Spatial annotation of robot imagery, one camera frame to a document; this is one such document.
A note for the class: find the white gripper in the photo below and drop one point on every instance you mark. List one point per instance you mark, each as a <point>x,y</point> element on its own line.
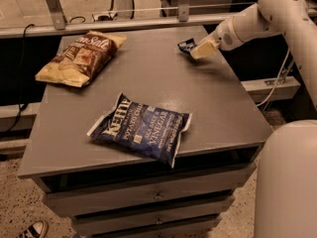
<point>224,37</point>

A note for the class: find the blueberry RXBAR dark wrapper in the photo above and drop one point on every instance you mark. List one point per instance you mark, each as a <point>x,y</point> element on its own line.
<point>187,46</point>

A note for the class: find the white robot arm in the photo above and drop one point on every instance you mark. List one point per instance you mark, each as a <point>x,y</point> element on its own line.
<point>286,193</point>

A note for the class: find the blue Kettle chip bag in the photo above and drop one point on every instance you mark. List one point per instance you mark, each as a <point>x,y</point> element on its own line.
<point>150,131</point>

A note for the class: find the brown sea salt chip bag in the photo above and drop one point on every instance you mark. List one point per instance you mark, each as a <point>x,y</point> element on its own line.
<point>82,60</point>

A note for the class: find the power strip on floor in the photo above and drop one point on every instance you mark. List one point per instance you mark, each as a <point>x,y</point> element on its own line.
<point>104,17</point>

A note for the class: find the grey drawer cabinet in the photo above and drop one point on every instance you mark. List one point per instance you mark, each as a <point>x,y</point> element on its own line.
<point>110,192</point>

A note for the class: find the black and white sneaker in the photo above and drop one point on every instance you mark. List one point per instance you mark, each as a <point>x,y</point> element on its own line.
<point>38,229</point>

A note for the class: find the metal railing frame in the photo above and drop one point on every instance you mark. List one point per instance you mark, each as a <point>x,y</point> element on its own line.
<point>35,18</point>

